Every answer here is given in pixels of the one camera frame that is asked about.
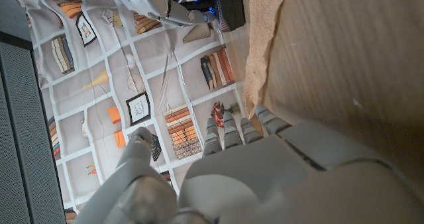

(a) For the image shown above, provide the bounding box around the black joystick-shaped speaker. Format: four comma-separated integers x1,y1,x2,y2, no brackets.
211,0,246,32

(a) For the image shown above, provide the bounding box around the printed bookshelf backdrop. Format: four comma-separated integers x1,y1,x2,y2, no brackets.
13,0,256,224

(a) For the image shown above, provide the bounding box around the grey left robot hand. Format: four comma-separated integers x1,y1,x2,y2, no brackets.
74,104,424,224

